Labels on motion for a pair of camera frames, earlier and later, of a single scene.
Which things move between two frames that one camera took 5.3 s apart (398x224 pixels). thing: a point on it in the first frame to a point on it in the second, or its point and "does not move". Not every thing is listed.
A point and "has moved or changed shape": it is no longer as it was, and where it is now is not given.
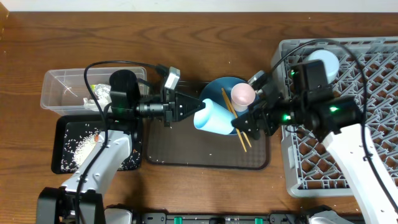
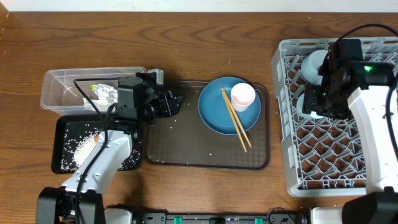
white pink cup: x=242 y=95 does not move
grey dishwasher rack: x=368 y=71 does not move
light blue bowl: x=330 y=61 has moved or changed shape
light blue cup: x=214 y=117 has moved or changed shape
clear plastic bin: x=63 y=91 does not move
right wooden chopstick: x=233 y=111 does not move
